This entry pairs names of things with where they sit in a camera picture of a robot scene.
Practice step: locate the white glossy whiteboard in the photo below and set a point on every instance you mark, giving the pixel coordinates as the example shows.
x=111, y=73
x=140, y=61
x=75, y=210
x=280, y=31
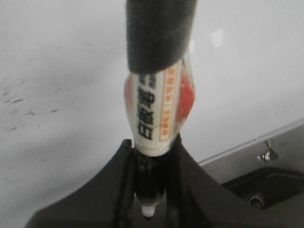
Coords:
x=62, y=72

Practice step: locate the small metal clip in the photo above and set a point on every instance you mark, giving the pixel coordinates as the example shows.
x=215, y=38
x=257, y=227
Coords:
x=270, y=155

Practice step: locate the black tray with metal fittings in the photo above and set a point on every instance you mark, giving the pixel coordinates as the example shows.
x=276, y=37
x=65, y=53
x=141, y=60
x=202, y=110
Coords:
x=266, y=187

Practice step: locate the white black whiteboard marker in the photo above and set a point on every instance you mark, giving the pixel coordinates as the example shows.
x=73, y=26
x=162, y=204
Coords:
x=159, y=92

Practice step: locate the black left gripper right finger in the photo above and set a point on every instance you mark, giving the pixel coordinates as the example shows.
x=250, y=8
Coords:
x=195, y=200

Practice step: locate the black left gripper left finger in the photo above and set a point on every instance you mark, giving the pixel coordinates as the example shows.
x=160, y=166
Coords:
x=106, y=201

